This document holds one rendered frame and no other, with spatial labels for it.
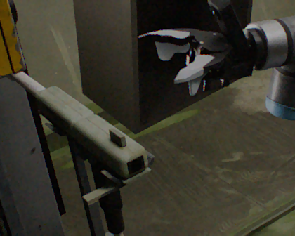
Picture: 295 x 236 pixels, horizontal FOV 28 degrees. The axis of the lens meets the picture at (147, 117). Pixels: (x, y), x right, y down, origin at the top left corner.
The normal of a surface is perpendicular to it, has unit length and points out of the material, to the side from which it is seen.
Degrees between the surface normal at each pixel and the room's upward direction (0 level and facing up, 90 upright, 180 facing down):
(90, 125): 0
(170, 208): 0
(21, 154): 90
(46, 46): 57
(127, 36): 90
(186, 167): 0
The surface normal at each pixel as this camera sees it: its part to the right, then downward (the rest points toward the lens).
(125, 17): -0.77, 0.40
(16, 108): 0.54, 0.34
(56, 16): 0.37, -0.18
